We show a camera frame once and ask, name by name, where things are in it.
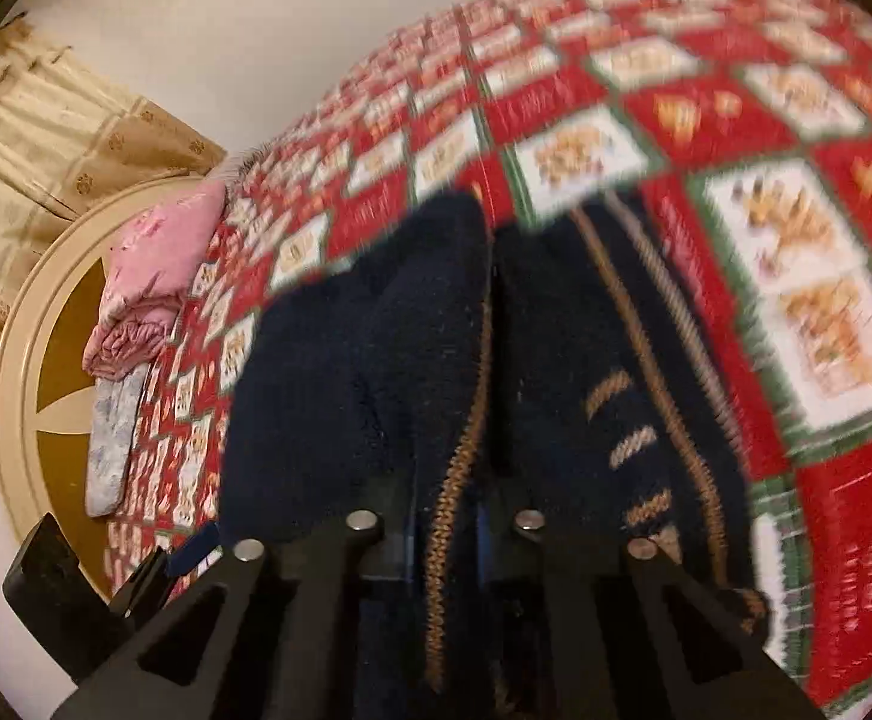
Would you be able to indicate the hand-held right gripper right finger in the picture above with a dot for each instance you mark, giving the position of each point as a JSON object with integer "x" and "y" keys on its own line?
{"x": 578, "y": 585}

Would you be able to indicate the red printed patchwork bedspread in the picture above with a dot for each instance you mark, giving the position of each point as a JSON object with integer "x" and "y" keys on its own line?
{"x": 706, "y": 127}

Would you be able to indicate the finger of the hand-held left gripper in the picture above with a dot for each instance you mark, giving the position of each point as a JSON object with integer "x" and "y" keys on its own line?
{"x": 181, "y": 559}

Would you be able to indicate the folded pink quilt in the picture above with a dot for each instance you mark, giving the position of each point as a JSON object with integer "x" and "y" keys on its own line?
{"x": 155, "y": 270}

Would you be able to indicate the navy striped knit sweater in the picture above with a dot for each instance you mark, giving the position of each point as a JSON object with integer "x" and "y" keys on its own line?
{"x": 376, "y": 360}

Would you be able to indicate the beige round headboard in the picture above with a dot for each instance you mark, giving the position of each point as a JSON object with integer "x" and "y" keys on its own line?
{"x": 39, "y": 360}

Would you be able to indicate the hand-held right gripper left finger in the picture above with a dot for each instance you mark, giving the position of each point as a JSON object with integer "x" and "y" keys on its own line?
{"x": 331, "y": 577}

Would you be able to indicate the beige patterned curtain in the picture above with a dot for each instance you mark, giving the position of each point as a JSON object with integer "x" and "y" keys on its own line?
{"x": 24, "y": 165}

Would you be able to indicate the grey floral pillow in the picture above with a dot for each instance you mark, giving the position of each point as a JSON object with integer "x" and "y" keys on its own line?
{"x": 112, "y": 442}

